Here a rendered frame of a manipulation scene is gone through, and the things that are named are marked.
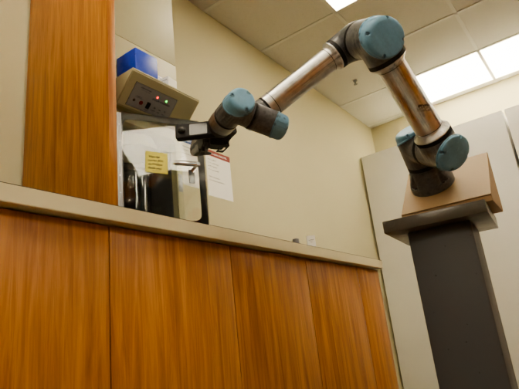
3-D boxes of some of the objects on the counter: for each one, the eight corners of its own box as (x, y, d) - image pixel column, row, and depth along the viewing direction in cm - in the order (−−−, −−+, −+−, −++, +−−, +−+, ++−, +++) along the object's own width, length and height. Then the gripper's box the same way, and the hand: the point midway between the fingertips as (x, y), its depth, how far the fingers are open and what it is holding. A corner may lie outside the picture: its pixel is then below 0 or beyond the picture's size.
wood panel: (18, 265, 166) (33, -60, 209) (27, 265, 169) (39, -56, 212) (110, 232, 140) (105, -133, 183) (118, 233, 142) (112, -127, 185)
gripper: (238, 140, 142) (211, 167, 159) (235, 112, 144) (209, 142, 162) (210, 137, 138) (185, 165, 155) (208, 108, 140) (184, 139, 158)
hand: (191, 151), depth 156 cm, fingers closed
